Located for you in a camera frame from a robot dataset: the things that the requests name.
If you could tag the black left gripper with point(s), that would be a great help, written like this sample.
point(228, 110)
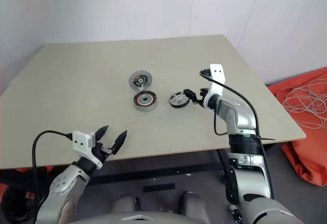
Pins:
point(101, 151)

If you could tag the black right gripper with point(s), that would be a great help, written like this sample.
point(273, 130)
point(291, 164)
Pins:
point(204, 93)

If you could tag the spoked metal rotor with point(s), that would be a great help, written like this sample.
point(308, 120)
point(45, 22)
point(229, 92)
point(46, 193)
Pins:
point(177, 100)

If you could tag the round grey housing lid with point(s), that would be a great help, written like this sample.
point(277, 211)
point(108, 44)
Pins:
point(140, 80)

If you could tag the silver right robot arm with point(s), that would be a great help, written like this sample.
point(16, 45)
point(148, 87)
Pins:
point(242, 121)

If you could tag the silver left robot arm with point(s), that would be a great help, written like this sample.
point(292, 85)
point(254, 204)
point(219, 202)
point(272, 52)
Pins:
point(60, 185)

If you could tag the round motor housing with windings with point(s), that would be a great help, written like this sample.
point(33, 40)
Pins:
point(145, 102)

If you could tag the grey rounded robot leg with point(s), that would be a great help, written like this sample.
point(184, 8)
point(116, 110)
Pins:
point(126, 203)
point(192, 203)

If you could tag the black tape strip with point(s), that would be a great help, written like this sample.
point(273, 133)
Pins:
point(159, 187)

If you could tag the orange cloth under table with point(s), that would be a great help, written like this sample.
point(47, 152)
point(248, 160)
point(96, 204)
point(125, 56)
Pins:
point(33, 169)

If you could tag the grey robot torso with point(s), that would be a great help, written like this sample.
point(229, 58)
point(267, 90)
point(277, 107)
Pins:
point(143, 219)

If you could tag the small black caster wheel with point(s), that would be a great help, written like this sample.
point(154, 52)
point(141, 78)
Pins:
point(234, 212)

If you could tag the large orange bag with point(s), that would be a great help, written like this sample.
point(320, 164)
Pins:
point(306, 155)

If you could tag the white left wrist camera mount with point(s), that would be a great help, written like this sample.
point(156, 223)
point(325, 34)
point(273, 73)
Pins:
point(81, 140)

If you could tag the black table frame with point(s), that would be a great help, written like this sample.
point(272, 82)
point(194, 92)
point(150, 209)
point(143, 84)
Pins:
point(158, 171)

